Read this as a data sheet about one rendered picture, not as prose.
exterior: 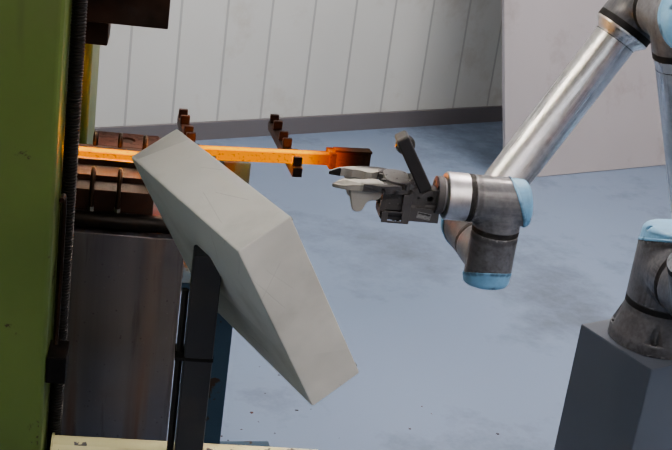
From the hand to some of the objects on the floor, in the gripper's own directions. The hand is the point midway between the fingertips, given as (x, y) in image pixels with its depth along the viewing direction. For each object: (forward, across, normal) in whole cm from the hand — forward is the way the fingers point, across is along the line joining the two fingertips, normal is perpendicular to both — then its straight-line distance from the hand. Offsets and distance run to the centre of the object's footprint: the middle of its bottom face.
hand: (337, 175), depth 231 cm
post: (+25, -58, -100) cm, 118 cm away
